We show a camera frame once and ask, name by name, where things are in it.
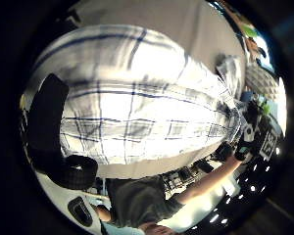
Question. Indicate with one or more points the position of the white blue plaid shirt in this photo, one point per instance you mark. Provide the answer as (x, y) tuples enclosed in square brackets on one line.
[(137, 98)]

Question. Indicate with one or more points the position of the white marker cube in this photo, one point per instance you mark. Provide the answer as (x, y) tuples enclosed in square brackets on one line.
[(268, 143)]

